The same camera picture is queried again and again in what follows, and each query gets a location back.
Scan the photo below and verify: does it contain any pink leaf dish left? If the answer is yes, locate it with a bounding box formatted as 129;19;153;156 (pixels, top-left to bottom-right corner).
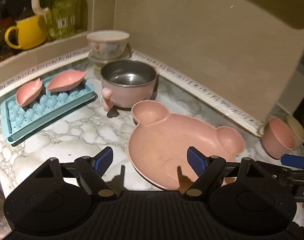
15;78;43;107

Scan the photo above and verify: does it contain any pink steel-lined handled bowl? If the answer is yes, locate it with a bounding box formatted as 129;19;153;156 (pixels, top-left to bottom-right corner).
100;60;159;111

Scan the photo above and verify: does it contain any yellow mug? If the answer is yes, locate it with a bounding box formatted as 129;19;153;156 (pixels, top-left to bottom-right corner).
4;15;48;50

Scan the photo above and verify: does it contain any pink bear-shaped plate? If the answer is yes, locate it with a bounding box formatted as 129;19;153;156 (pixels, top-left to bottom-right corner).
127;100;246;192

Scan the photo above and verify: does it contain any blue ice cube tray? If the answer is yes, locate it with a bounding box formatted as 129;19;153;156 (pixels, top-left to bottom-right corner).
0;74;96;145

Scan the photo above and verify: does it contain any cream round bowl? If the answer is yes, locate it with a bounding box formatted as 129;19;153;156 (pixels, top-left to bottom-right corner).
285;115;304;148

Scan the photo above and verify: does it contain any pink leaf dish right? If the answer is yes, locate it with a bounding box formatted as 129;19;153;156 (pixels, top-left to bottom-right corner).
46;69;87;93

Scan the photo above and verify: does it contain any green glass pitcher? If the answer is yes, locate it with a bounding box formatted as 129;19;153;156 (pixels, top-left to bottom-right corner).
31;0;87;40

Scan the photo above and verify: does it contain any pink leaf dish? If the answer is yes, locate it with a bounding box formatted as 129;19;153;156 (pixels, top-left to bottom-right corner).
15;78;43;107
46;69;87;93

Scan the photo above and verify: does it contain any white floral ceramic bowl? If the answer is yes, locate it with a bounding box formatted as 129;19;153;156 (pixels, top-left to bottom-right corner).
86;30;132;64

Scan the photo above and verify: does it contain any pink round bowl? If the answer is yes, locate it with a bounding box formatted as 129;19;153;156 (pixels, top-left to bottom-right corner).
261;117;296;159

